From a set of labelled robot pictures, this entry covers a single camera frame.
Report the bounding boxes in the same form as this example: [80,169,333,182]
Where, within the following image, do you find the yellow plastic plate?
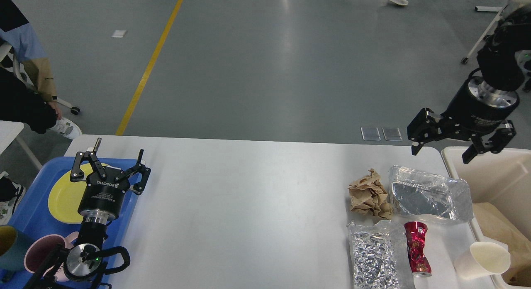
[48,171,87,224]

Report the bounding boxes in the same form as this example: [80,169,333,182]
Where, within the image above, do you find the foil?
[347,220,415,289]
[389,165,474,224]

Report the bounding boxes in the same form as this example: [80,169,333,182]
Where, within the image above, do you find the right floor plate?
[382,127,403,141]

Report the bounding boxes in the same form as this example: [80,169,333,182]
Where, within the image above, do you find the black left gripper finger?
[70,137,106,186]
[114,148,152,196]

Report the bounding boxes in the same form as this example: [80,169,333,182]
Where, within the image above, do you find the pink HOME mug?
[24,232,79,274]

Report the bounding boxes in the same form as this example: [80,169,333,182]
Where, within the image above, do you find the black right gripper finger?
[407,108,461,155]
[462,120,516,164]

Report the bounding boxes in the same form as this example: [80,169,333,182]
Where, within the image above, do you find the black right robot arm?
[407,5,531,164]

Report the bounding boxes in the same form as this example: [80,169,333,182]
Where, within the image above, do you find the beige plastic bin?
[441,146,531,289]

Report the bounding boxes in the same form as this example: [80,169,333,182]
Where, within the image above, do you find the foil front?
[347,220,415,289]

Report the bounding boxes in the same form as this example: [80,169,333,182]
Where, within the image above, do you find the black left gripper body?
[78,172,130,224]

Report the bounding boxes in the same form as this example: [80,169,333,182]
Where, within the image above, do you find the crumpled brown paper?
[348,168,393,220]

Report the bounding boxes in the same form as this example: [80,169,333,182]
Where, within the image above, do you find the floor plate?
[360,127,381,141]
[382,127,403,141]

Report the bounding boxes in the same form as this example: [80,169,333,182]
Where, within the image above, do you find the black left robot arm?
[24,138,151,289]

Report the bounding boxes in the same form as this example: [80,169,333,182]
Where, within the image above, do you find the teal cup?
[0,225,35,272]

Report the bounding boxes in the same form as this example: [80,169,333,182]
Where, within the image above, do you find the blue plastic tray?
[0,157,139,289]

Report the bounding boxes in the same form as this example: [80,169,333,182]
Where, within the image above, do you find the person in black trousers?
[0,0,83,227]

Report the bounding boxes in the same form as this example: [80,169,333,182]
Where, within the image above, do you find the brown paper in bin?
[473,203,531,287]

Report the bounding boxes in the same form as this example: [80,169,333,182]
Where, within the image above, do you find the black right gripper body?
[441,76,520,139]

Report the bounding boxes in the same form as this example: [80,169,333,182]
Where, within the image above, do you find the white side table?
[0,121,24,154]

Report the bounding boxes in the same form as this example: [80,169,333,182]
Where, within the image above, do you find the crushed red can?
[404,221,432,277]

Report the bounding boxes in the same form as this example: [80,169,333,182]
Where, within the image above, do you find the left floor plate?
[360,127,381,141]

